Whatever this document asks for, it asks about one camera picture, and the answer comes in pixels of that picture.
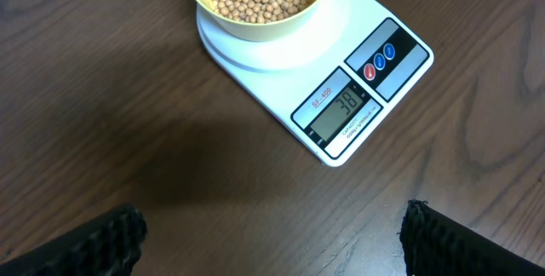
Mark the white digital kitchen scale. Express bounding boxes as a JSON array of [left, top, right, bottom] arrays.
[[197, 0, 434, 167]]

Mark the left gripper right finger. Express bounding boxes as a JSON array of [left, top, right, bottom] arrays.
[[399, 199, 544, 276]]

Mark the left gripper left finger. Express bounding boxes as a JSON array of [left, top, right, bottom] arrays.
[[1, 204, 147, 276]]

